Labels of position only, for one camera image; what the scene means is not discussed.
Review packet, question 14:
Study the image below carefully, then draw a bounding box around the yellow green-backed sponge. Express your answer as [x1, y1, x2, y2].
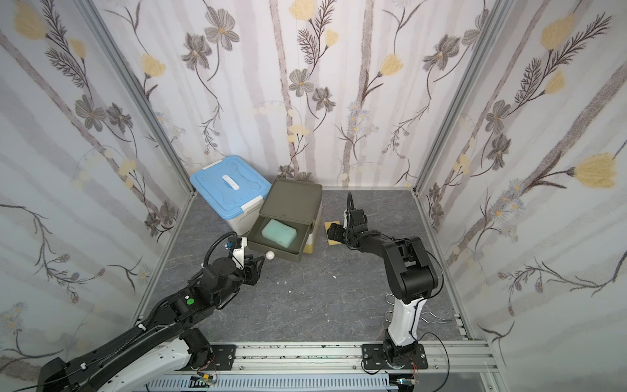
[324, 220, 342, 246]

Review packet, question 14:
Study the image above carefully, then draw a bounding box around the green three-drawer cabinet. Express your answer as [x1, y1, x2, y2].
[247, 178, 323, 262]

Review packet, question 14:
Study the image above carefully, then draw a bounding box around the light green sponge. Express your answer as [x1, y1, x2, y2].
[261, 219, 297, 248]

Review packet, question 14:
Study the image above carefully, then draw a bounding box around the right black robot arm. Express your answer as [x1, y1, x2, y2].
[327, 207, 441, 367]

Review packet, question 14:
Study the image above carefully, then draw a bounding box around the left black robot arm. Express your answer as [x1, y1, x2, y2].
[35, 255, 265, 391]

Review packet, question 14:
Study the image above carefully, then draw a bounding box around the blue lid storage box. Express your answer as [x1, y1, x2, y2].
[190, 155, 271, 235]

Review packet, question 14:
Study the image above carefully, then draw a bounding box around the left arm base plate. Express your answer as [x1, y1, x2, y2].
[186, 345, 237, 372]

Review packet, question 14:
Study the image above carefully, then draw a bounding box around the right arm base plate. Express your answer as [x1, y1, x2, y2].
[361, 342, 429, 372]

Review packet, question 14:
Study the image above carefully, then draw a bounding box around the white cable duct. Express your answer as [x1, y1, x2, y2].
[136, 374, 398, 391]

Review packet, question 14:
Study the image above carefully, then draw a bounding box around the metal wire hook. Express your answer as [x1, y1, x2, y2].
[385, 293, 456, 331]

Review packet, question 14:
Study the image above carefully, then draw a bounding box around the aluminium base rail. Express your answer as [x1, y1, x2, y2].
[142, 340, 507, 391]

